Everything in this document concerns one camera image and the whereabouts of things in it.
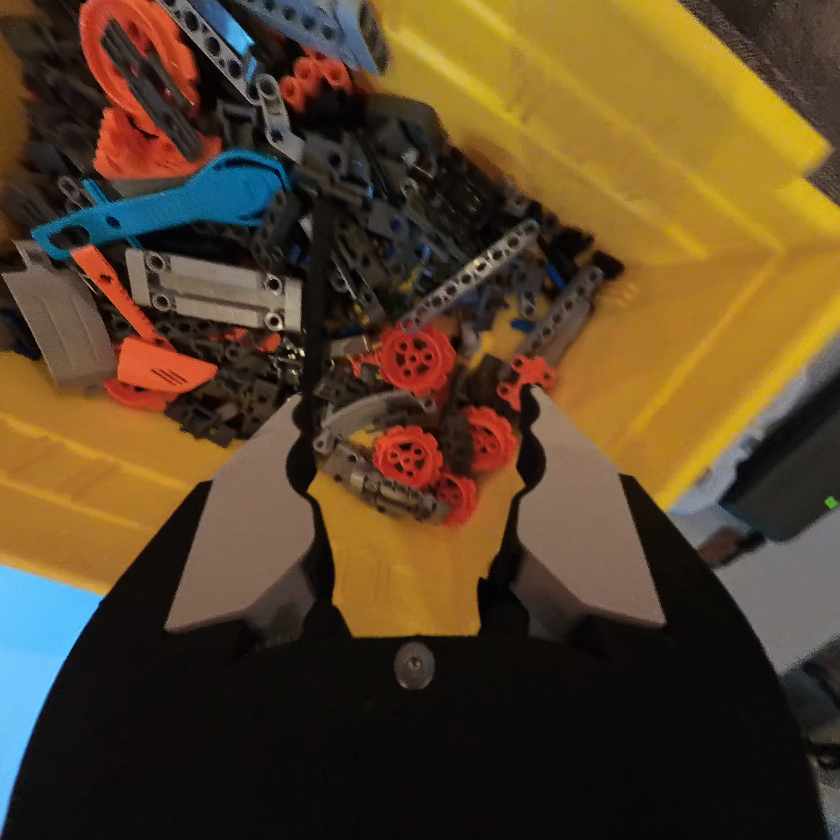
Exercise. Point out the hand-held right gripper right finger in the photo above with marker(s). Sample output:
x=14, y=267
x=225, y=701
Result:
x=584, y=525

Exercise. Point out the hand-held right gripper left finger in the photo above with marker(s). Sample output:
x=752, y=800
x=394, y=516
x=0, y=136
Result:
x=249, y=538

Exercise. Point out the orange round-hole gear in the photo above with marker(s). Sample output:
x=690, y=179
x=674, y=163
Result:
x=390, y=446
x=459, y=499
x=495, y=433

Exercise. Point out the small grey tabbed panel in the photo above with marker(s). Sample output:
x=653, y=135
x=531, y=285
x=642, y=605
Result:
x=354, y=410

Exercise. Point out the long grey pin-hole panel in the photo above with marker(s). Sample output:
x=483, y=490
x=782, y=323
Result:
x=210, y=289

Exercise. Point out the pile of small building parts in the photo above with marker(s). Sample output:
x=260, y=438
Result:
x=394, y=197

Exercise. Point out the yellow plastic bin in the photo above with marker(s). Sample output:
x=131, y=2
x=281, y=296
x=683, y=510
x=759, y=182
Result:
x=623, y=98

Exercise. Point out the blue desk mat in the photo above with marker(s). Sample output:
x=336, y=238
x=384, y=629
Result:
x=39, y=623

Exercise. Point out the orange cross connector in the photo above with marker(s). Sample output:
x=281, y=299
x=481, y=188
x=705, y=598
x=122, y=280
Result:
x=525, y=377

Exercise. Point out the orange round wheel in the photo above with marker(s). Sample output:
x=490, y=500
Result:
x=134, y=395

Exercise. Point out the orange fin panel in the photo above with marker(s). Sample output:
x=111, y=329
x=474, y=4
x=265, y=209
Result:
x=161, y=367

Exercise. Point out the black charger box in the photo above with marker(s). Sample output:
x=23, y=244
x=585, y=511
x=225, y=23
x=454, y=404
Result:
x=787, y=472

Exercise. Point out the orange spoked gear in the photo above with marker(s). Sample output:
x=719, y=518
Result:
x=394, y=348

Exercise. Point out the black toothed belt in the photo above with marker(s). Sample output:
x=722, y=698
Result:
x=318, y=295

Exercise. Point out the thin grey holed beam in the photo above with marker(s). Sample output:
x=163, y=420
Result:
x=472, y=275

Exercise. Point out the grey curved panel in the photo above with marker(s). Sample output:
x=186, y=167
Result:
x=62, y=321

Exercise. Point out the orange toothed rack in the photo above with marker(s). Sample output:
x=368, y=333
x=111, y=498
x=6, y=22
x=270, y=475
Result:
x=108, y=282

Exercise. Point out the blue plastic separator tool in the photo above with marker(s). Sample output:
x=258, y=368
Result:
x=216, y=190

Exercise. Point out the orange curved block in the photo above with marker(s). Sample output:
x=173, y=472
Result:
x=124, y=154

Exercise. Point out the dark grey short beam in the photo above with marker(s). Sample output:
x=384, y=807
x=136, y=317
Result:
x=157, y=98

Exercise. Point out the long light grey holed beam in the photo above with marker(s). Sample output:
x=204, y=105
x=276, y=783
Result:
x=210, y=46

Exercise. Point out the large orange gear wheel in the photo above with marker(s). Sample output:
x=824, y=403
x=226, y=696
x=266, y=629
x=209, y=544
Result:
x=95, y=59

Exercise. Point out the wide grey holed frame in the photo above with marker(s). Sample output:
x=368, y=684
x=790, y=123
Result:
x=315, y=26

